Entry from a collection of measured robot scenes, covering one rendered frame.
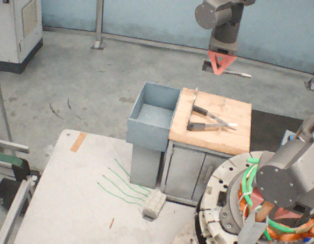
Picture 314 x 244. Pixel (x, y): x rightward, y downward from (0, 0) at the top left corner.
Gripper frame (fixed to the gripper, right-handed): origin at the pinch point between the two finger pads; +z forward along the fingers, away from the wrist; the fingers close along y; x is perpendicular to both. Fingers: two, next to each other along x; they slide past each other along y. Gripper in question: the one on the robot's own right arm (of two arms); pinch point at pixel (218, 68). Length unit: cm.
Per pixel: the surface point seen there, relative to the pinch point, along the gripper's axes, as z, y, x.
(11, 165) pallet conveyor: 42, 15, -58
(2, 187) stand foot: 116, -16, -101
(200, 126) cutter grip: 9.4, 12.0, -1.3
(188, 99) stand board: 11.9, -0.4, -5.8
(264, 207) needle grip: -3.8, 42.0, 10.9
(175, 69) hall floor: 119, -172, -26
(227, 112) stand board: 12.1, 1.6, 5.2
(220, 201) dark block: 7.9, 33.8, 5.3
